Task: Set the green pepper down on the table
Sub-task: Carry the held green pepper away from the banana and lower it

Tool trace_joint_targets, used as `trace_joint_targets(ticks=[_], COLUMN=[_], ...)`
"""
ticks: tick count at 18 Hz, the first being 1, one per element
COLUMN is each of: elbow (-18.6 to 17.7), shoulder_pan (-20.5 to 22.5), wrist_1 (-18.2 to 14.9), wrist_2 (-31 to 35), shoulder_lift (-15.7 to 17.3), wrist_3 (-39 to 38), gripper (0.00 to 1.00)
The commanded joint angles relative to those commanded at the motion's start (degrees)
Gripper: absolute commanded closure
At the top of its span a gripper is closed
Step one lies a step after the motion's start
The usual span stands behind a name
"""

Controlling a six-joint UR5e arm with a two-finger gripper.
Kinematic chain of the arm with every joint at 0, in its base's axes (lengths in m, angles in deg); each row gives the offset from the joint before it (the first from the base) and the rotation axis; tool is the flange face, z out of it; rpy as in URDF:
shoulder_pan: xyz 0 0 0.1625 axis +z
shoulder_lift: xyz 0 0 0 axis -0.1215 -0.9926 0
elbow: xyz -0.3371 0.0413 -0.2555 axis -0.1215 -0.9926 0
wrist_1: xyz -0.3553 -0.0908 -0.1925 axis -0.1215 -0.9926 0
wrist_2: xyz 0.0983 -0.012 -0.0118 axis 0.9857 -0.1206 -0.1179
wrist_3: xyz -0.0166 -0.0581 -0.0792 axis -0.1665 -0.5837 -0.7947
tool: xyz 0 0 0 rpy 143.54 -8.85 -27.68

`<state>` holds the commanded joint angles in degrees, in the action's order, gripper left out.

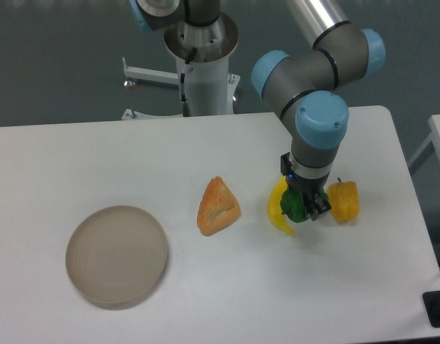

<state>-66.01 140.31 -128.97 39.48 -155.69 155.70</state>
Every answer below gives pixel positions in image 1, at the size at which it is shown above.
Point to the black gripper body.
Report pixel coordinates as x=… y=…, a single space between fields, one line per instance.
x=308 y=181

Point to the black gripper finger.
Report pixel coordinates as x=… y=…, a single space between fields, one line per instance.
x=319 y=206

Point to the green pepper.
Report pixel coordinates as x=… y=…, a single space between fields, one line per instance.
x=294 y=205

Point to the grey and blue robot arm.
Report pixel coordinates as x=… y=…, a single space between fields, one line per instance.
x=300 y=92

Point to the yellow bell pepper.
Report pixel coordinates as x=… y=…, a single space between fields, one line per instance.
x=344 y=200

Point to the yellow banana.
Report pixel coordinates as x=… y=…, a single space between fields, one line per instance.
x=274 y=210

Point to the orange triangular bread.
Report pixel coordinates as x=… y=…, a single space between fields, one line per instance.
x=218 y=208

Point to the white side table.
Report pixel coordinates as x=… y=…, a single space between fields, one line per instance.
x=430 y=145

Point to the black device at edge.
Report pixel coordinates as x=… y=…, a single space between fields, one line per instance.
x=436 y=308

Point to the beige round plate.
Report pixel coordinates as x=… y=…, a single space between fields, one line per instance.
x=117 y=256

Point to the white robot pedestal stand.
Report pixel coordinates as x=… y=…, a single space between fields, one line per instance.
x=205 y=84

